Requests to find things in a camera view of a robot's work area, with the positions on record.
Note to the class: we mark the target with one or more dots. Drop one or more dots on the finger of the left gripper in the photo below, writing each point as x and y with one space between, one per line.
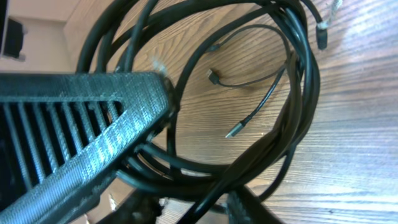
63 137

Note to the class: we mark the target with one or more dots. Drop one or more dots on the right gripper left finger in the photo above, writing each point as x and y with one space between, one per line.
139 208

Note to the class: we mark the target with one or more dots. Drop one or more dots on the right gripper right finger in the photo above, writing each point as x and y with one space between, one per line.
243 207

